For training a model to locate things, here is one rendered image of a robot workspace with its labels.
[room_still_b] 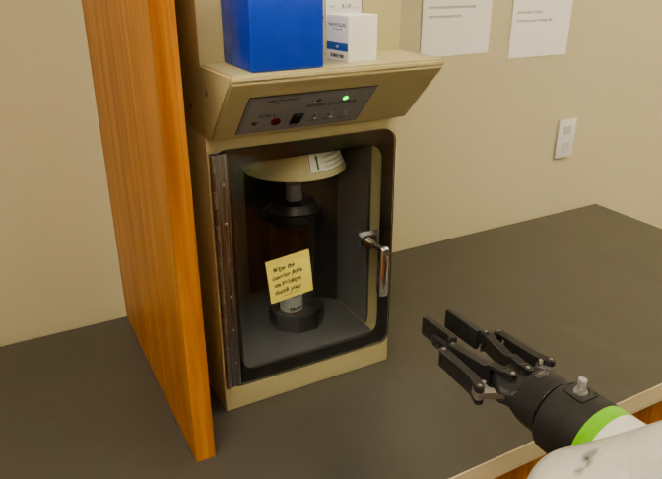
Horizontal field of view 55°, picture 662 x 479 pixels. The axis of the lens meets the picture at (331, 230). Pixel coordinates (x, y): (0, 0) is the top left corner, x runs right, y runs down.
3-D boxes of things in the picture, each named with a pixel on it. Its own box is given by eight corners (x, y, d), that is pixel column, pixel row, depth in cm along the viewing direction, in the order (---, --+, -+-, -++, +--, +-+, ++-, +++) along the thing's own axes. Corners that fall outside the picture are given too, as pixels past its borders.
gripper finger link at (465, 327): (477, 331, 89) (481, 329, 89) (445, 308, 95) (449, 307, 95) (475, 349, 90) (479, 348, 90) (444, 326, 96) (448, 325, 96)
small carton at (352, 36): (326, 58, 89) (326, 13, 87) (354, 55, 92) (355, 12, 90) (348, 62, 85) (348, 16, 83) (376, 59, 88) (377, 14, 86)
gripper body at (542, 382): (587, 376, 76) (531, 338, 83) (535, 396, 72) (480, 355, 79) (578, 426, 78) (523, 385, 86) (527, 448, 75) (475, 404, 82)
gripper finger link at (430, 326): (455, 356, 88) (451, 357, 88) (425, 332, 94) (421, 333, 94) (457, 337, 87) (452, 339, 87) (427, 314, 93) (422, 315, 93)
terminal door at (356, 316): (230, 386, 105) (212, 151, 89) (385, 339, 118) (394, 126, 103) (231, 389, 104) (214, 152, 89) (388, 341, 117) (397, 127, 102)
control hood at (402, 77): (203, 137, 88) (197, 64, 84) (397, 113, 103) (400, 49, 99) (232, 158, 79) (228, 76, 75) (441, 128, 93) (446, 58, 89)
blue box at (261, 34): (223, 62, 85) (219, -9, 82) (291, 57, 90) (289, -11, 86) (251, 73, 77) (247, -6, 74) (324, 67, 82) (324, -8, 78)
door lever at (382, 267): (374, 283, 111) (362, 286, 110) (376, 233, 107) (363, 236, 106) (391, 296, 107) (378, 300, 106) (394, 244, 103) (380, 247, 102)
